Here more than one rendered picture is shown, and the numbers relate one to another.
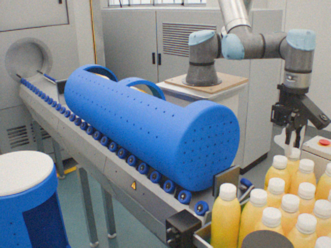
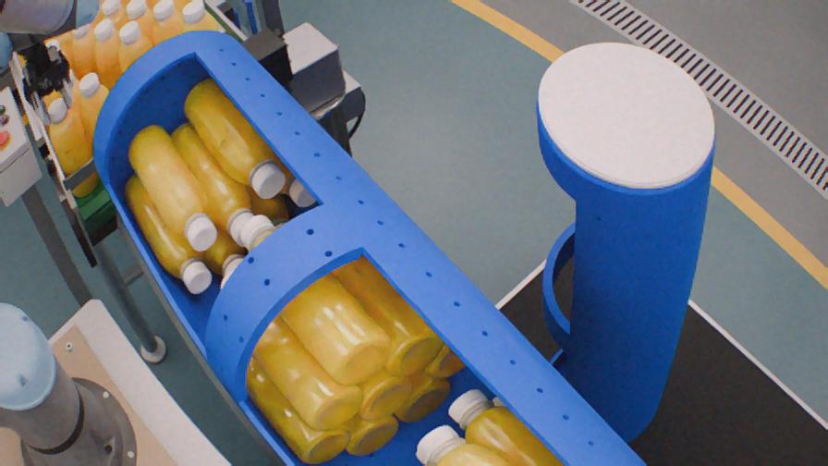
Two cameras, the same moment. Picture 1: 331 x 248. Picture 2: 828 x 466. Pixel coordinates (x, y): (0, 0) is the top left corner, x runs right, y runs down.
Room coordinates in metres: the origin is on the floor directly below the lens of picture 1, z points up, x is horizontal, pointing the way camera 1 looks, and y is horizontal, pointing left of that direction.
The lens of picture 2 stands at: (1.79, 0.33, 2.05)
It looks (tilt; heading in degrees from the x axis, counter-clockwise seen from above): 53 degrees down; 189
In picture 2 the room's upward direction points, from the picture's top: 10 degrees counter-clockwise
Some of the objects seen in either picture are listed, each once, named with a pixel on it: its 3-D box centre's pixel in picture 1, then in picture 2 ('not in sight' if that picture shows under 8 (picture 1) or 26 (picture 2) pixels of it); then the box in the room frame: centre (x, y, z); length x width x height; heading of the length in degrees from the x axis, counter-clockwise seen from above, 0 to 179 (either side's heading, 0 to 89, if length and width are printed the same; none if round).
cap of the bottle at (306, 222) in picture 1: (306, 222); not in sight; (0.49, -0.29, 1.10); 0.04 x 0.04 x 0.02
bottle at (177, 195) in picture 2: not in sight; (170, 184); (1.00, -0.09, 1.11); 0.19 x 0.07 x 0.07; 37
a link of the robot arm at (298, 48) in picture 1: (299, 50); not in sight; (0.81, -0.37, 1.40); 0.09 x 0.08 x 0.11; 6
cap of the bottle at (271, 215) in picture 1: (271, 215); not in sight; (0.52, -0.22, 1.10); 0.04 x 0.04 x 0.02
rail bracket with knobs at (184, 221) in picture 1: (184, 233); (261, 67); (0.64, -0.04, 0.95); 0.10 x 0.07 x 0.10; 127
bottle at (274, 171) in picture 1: (275, 191); (102, 124); (0.75, -0.32, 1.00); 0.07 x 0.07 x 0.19
